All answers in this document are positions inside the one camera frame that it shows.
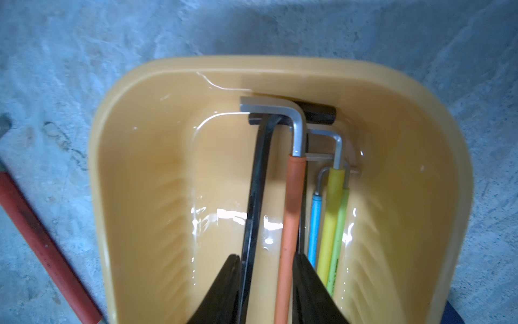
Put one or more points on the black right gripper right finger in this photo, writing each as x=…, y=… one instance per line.
x=311, y=301

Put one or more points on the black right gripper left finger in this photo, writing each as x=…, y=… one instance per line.
x=221, y=303

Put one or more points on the orange handled hex key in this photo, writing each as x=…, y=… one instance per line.
x=288, y=246

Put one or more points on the blue handled hex key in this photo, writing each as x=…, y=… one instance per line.
x=315, y=217

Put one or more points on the yellow handled hex key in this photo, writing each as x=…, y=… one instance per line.
x=333, y=199

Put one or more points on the green handled hex key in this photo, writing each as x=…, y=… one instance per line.
x=339, y=228

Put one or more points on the large black hex key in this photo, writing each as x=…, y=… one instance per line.
x=271, y=112

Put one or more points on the red handled hex key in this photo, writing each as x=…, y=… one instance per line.
x=43, y=246

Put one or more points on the thin black hex key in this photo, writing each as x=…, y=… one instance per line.
x=301, y=174

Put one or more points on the playing card box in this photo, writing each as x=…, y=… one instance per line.
x=451, y=316

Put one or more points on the yellow storage tray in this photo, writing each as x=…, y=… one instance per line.
x=170, y=159

